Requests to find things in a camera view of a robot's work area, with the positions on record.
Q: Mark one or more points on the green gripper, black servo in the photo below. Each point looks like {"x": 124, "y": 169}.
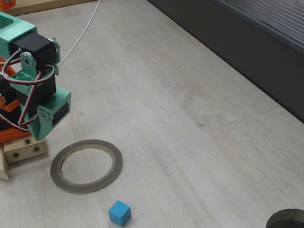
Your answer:
{"x": 44, "y": 124}

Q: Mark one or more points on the blue cube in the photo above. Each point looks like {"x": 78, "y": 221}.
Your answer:
{"x": 120, "y": 214}

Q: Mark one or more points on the wooden base block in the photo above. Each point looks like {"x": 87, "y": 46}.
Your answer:
{"x": 24, "y": 154}

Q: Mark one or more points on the flat wooden board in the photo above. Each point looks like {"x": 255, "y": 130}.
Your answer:
{"x": 63, "y": 1}

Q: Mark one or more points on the grey desk partition screen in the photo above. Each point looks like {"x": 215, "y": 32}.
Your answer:
{"x": 241, "y": 30}

